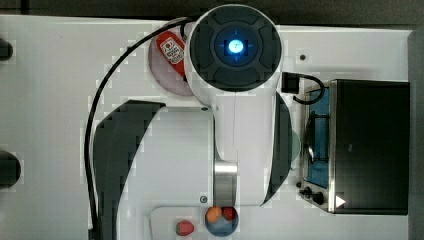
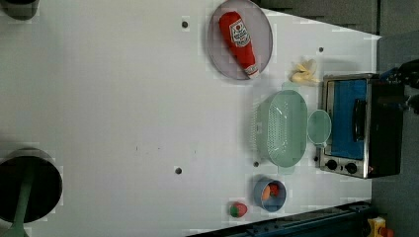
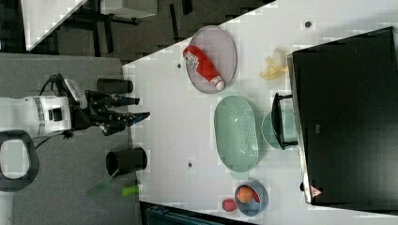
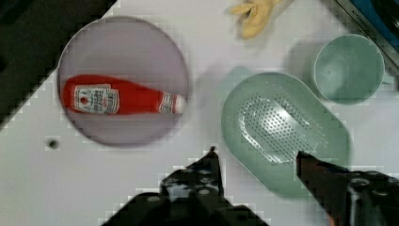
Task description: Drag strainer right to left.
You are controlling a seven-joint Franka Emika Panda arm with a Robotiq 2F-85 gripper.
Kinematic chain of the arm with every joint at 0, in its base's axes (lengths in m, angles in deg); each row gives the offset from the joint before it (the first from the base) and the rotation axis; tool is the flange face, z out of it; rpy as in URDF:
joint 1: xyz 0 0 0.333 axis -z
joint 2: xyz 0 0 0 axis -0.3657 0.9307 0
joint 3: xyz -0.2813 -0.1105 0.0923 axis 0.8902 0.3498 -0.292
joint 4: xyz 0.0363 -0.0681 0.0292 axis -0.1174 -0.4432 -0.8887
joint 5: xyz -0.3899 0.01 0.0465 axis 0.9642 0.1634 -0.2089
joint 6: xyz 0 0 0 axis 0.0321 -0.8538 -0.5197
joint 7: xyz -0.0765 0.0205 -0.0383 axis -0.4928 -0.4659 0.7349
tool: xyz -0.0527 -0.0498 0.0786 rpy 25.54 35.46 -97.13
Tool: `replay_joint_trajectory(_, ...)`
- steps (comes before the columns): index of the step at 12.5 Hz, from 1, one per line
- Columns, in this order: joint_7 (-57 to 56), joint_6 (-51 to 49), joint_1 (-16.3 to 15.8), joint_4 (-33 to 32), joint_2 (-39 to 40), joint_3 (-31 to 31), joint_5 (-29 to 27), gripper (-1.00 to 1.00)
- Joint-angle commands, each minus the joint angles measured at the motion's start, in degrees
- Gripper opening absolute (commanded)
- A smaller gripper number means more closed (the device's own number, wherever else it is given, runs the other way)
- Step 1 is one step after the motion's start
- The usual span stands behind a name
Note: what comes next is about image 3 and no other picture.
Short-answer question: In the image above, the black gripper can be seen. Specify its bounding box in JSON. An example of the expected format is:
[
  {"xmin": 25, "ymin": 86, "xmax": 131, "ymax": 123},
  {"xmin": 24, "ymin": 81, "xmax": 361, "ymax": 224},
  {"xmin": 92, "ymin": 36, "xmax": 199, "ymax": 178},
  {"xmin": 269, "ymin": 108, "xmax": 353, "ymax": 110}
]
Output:
[{"xmin": 64, "ymin": 79, "xmax": 150, "ymax": 137}]

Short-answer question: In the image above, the green plastic strainer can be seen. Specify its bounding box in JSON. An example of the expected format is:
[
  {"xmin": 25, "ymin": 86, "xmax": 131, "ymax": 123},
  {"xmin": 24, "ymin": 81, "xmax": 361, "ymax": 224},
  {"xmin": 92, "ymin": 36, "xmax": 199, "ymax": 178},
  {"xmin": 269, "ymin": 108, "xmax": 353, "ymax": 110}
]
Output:
[{"xmin": 214, "ymin": 96, "xmax": 259, "ymax": 180}]

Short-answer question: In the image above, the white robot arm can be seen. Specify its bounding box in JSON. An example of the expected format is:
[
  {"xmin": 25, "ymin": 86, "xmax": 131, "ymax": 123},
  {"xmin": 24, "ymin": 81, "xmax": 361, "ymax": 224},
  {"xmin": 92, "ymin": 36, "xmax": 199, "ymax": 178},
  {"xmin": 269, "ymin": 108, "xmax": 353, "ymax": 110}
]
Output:
[{"xmin": 1, "ymin": 74, "xmax": 150, "ymax": 192}]

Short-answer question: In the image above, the black cylinder upper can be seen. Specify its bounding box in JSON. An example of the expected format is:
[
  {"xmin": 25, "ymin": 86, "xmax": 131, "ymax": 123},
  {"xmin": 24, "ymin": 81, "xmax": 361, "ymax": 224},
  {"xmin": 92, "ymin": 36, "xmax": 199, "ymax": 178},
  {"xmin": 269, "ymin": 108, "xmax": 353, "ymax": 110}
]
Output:
[{"xmin": 97, "ymin": 78, "xmax": 133, "ymax": 94}]

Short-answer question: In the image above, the black cylinder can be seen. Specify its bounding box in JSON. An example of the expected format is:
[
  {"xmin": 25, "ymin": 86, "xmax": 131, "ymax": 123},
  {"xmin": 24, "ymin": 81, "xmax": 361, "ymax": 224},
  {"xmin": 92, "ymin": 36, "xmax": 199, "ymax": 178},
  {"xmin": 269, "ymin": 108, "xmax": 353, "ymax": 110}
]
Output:
[
  {"xmin": 106, "ymin": 147, "xmax": 148, "ymax": 175},
  {"xmin": 97, "ymin": 78, "xmax": 133, "ymax": 94}
]

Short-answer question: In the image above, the black cylinder lower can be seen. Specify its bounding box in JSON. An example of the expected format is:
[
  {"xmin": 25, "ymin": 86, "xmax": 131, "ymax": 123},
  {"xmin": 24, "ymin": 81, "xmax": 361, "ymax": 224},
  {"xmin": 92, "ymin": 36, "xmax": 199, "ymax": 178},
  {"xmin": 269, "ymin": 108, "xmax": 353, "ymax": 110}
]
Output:
[{"xmin": 106, "ymin": 147, "xmax": 148, "ymax": 175}]

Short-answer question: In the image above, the red ketchup bottle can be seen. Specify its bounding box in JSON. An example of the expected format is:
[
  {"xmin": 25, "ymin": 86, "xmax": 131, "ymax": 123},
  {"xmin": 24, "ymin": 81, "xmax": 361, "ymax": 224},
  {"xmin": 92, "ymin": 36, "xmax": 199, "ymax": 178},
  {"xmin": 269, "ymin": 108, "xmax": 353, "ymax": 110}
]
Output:
[{"xmin": 183, "ymin": 45, "xmax": 225, "ymax": 91}]

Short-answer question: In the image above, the grey round plate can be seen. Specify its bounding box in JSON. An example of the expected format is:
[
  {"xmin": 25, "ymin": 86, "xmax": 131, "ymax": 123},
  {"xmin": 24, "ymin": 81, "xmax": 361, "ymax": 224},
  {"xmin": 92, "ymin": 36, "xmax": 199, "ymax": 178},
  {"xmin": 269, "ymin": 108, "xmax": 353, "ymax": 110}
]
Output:
[{"xmin": 185, "ymin": 25, "xmax": 237, "ymax": 95}]

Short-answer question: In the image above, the white side table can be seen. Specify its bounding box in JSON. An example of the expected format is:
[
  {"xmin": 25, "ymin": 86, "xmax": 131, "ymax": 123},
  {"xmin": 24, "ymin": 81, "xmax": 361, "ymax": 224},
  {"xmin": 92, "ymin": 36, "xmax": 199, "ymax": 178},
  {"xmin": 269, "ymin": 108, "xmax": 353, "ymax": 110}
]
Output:
[{"xmin": 20, "ymin": 0, "xmax": 88, "ymax": 52}]

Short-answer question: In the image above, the red round fruit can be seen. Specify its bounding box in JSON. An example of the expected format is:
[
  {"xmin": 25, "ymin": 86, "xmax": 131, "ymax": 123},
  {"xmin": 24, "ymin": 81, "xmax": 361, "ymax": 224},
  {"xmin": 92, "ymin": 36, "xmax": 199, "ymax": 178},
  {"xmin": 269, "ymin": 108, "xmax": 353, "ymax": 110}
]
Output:
[{"xmin": 222, "ymin": 198, "xmax": 237, "ymax": 212}]

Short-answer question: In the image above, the orange fruit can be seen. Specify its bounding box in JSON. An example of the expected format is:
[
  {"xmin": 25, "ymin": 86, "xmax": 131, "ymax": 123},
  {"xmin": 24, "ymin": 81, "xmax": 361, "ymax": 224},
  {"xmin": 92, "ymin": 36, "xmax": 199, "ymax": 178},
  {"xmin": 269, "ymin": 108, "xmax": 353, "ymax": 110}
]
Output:
[{"xmin": 237, "ymin": 186, "xmax": 253, "ymax": 203}]

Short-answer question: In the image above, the red fruit in bowl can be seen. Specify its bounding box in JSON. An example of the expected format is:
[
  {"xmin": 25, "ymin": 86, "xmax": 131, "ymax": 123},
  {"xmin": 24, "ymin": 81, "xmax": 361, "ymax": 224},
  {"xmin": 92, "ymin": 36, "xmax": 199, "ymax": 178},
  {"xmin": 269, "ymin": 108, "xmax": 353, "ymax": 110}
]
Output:
[{"xmin": 253, "ymin": 190, "xmax": 260, "ymax": 203}]

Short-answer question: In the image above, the peeled yellow banana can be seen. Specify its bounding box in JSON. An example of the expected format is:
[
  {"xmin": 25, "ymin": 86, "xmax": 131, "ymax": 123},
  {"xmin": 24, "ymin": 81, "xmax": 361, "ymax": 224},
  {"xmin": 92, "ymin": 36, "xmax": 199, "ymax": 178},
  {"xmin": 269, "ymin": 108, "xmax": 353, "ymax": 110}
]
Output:
[{"xmin": 260, "ymin": 48, "xmax": 288, "ymax": 81}]

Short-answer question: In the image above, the blue bowl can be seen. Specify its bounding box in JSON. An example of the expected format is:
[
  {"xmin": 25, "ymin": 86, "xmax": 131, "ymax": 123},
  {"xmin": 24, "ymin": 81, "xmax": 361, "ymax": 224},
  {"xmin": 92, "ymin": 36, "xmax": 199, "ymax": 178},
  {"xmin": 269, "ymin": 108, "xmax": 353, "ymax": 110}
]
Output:
[{"xmin": 234, "ymin": 180, "xmax": 268, "ymax": 217}]

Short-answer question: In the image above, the green cup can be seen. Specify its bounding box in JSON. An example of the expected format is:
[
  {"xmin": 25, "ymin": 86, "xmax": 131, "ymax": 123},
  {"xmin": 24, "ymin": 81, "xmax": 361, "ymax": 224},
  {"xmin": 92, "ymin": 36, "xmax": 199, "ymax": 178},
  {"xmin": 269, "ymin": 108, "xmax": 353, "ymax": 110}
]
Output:
[{"xmin": 262, "ymin": 110, "xmax": 298, "ymax": 150}]

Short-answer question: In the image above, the black toaster oven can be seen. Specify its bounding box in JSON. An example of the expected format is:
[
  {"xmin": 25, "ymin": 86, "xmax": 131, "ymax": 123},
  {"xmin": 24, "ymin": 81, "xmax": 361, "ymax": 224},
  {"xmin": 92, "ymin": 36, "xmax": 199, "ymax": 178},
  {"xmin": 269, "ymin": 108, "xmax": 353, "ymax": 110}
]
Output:
[{"xmin": 271, "ymin": 27, "xmax": 398, "ymax": 215}]

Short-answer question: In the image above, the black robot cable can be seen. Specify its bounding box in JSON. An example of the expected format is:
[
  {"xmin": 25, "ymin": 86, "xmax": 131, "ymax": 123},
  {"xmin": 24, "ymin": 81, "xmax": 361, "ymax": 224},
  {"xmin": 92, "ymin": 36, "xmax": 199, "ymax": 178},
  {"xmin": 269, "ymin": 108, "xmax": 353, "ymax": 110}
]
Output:
[{"xmin": 34, "ymin": 72, "xmax": 68, "ymax": 150}]

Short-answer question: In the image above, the green clamp handle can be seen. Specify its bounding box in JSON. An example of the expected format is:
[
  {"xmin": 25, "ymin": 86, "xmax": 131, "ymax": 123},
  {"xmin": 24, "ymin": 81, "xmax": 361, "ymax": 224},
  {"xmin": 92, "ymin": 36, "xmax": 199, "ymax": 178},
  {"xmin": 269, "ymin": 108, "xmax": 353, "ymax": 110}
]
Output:
[{"xmin": 121, "ymin": 185, "xmax": 139, "ymax": 198}]

